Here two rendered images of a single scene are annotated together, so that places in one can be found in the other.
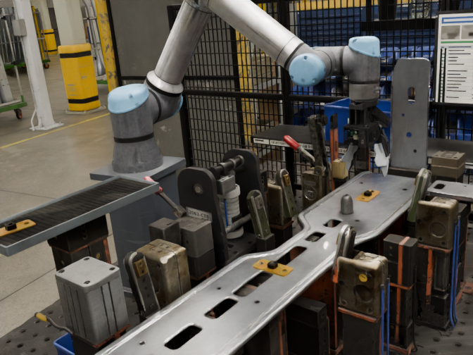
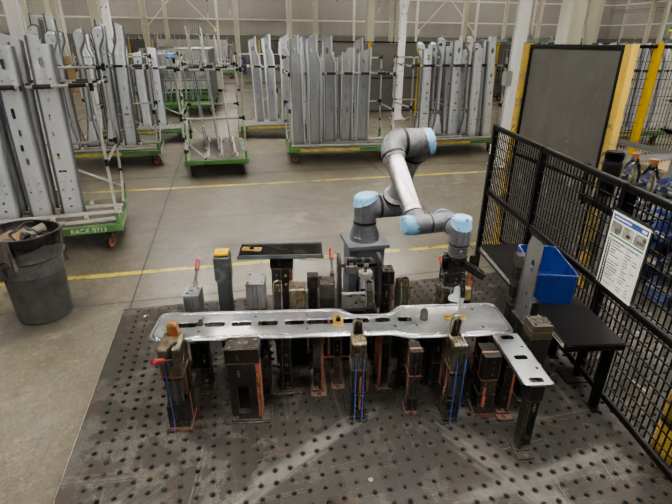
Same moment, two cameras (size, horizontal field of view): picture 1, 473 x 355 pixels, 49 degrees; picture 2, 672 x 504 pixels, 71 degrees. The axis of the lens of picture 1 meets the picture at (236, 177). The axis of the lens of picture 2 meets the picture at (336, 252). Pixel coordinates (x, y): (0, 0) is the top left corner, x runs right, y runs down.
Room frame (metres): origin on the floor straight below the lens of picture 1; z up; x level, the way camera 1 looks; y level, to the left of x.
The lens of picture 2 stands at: (-0.11, -1.18, 2.00)
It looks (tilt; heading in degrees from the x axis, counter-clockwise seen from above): 24 degrees down; 46
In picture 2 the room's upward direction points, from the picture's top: straight up
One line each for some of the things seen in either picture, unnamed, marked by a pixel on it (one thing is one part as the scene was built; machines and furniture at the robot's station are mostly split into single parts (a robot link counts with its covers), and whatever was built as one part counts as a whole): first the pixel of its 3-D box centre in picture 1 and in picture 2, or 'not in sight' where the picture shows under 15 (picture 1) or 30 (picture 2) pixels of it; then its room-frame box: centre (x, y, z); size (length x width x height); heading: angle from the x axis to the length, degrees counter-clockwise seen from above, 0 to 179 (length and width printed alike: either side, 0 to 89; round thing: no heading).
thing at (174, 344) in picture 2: not in sight; (178, 382); (0.40, 0.17, 0.88); 0.15 x 0.11 x 0.36; 50
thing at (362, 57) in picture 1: (362, 60); (460, 230); (1.31, -0.34, 1.37); 0.09 x 0.08 x 0.11; 63
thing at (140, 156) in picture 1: (136, 149); (364, 228); (1.48, 0.29, 1.15); 0.15 x 0.15 x 0.10
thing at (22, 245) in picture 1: (72, 209); (281, 250); (1.01, 0.34, 1.16); 0.37 x 0.14 x 0.02; 140
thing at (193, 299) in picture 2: not in sight; (197, 327); (0.62, 0.45, 0.88); 0.11 x 0.10 x 0.36; 50
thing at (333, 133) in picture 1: (335, 192); (466, 307); (1.50, -0.30, 0.95); 0.03 x 0.01 x 0.50; 140
